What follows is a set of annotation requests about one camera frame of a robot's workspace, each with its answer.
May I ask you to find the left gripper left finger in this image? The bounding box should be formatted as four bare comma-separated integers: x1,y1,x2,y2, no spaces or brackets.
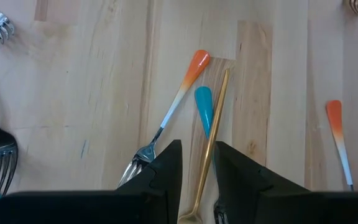
0,139,183,224

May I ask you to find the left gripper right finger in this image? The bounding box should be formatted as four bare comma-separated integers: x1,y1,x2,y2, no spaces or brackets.
214,141,358,224

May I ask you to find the gold fork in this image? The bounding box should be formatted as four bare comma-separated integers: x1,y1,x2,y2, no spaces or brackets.
343,0,358,22
177,68,231,224

